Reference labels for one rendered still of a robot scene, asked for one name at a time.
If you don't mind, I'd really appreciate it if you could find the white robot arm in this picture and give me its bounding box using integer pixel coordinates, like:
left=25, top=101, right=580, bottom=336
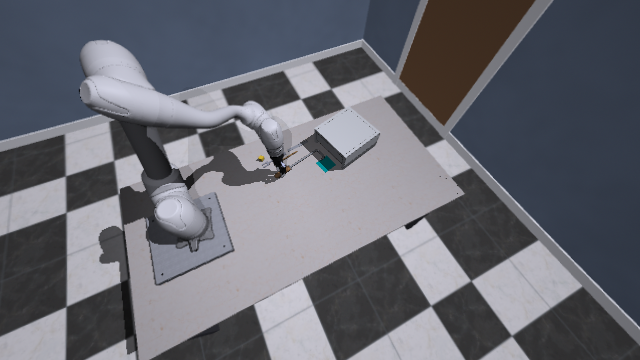
left=80, top=40, right=284, bottom=251

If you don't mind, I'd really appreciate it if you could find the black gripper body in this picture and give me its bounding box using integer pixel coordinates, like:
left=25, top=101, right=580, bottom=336
left=270, top=153, right=284, bottom=164

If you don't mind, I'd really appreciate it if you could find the teal square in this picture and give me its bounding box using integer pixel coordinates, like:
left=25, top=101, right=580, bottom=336
left=317, top=156, right=336, bottom=172

